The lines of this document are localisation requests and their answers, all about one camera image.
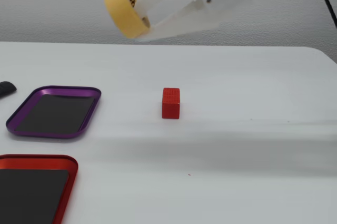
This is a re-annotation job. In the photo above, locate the yellow masking tape roll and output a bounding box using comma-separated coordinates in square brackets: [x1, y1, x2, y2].
[104, 0, 152, 39]

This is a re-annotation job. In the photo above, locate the red metal tray black liner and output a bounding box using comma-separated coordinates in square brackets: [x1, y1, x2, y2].
[0, 154, 79, 224]

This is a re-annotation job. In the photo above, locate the red perforated rectangular block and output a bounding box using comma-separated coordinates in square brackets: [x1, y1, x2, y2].
[161, 87, 181, 120]

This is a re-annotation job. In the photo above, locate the purple metal tray black liner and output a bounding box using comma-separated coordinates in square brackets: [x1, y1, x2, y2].
[5, 85, 102, 140]

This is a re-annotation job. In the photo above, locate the black rounded object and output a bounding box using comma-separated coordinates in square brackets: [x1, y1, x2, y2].
[0, 81, 17, 100]

